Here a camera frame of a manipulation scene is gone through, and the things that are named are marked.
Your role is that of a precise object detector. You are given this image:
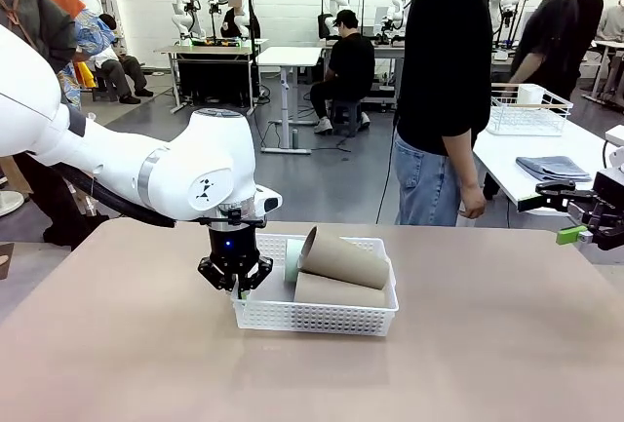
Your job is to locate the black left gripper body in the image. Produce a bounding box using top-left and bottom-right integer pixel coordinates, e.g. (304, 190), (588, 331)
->
(208, 226), (259, 276)

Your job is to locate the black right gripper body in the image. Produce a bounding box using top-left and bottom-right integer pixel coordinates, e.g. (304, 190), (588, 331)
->
(577, 168), (624, 251)

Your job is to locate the blue towel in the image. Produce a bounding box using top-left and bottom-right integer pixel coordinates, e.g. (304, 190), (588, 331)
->
(515, 155), (594, 183)

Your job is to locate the pale green cup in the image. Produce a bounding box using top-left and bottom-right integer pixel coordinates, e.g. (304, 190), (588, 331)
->
(284, 238), (308, 283)

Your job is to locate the white perforated plastic basket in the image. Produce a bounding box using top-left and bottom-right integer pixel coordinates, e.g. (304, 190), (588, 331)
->
(230, 233), (400, 340)

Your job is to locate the brown paper cup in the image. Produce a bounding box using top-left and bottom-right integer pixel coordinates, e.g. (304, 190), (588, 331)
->
(293, 271), (387, 307)
(296, 225), (391, 291)

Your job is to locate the person's right forearm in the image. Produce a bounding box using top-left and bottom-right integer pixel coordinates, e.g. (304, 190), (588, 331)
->
(443, 136), (482, 192)

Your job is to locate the person's right hand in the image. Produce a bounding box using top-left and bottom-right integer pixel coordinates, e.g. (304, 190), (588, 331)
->
(460, 185), (488, 221)

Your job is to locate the white side table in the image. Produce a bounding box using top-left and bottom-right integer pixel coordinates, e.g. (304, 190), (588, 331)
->
(471, 117), (624, 216)

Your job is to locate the white cup in rack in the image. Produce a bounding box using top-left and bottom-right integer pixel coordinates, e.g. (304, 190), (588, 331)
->
(517, 83), (545, 106)

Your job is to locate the standing person in black t-shirt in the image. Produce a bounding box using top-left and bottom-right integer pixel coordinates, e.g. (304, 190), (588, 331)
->
(506, 0), (605, 101)

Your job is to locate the grey stool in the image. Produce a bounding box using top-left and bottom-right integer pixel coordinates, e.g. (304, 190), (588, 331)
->
(331, 97), (365, 138)

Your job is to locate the person in black shirt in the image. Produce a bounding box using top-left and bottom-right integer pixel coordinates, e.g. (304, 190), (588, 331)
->
(392, 0), (493, 227)

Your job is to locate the white height-adjustable desk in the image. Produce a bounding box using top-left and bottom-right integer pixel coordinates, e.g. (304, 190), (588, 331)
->
(255, 46), (323, 155)

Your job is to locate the grey table with black underside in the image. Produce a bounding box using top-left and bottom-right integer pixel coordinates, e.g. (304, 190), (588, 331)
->
(154, 44), (269, 116)

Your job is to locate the brown board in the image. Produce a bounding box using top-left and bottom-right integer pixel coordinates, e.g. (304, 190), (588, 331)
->
(0, 242), (16, 281)

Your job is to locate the seated person in dark trousers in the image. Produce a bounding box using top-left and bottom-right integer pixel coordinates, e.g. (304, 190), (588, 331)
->
(95, 14), (155, 105)

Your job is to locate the white round fan base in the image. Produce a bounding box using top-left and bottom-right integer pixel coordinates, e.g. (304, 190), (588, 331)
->
(0, 190), (25, 218)

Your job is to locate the seated person in black clothes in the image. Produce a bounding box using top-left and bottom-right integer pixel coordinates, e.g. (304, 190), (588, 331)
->
(309, 7), (376, 135)

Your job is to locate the background operator in black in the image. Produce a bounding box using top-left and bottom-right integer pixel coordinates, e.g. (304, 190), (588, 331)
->
(221, 0), (262, 39)

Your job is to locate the grey background work table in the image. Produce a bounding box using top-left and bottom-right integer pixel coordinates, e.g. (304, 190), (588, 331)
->
(321, 39), (406, 106)

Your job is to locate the blue patterned shirt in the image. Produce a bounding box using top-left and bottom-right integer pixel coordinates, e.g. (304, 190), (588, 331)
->
(58, 7), (118, 111)

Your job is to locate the person in grey-green vest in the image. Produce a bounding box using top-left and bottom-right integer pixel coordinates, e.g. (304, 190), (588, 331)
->
(0, 0), (111, 250)

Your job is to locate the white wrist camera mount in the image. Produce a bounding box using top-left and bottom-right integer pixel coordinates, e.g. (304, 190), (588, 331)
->
(604, 124), (624, 173)

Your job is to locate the white wire dish rack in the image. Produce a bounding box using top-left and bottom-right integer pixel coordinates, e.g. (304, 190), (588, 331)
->
(487, 83), (574, 137)

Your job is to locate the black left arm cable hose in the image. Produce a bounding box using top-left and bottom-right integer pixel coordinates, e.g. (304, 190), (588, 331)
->
(48, 163), (176, 228)

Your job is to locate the black hanging cable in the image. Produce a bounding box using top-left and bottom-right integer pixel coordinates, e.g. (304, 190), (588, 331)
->
(374, 124), (399, 226)

